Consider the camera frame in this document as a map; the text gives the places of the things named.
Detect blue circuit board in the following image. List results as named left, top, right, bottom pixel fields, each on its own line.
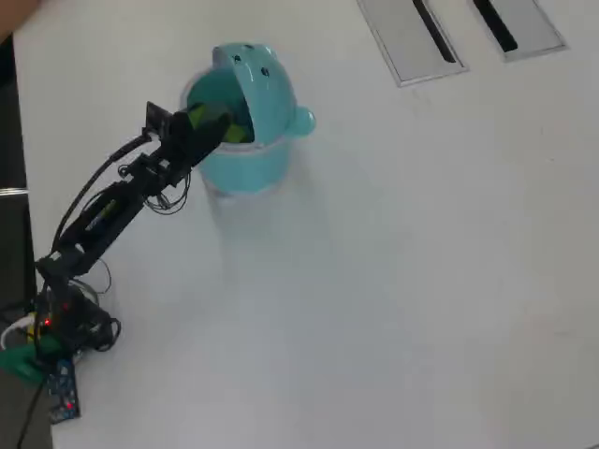
left=45, top=358, right=81, bottom=425

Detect dark furniture panel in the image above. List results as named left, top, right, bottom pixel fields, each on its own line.
left=0, top=36, right=37, bottom=300

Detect white cable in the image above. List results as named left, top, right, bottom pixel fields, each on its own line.
left=0, top=315, right=37, bottom=351

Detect small wrist camera board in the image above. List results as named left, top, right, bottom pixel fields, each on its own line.
left=143, top=100, right=172, bottom=139

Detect black power cable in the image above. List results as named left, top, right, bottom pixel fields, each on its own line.
left=12, top=373, right=51, bottom=449

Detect teal plastic bin with lid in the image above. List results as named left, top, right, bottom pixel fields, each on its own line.
left=177, top=42, right=317, bottom=197

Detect grey metal cable hatch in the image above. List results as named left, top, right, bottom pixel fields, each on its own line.
left=356, top=0, right=470, bottom=89
left=467, top=0, right=571, bottom=64

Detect green table clamp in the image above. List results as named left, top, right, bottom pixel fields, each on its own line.
left=0, top=334, right=62, bottom=383

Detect thin black servo wires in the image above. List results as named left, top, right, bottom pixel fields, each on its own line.
left=142, top=172, right=191, bottom=217

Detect person forearm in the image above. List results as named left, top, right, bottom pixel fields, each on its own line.
left=0, top=0, right=46, bottom=41

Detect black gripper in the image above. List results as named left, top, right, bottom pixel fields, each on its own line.
left=159, top=102, right=233, bottom=175

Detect green cube block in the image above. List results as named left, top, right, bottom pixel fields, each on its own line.
left=224, top=122, right=252, bottom=145

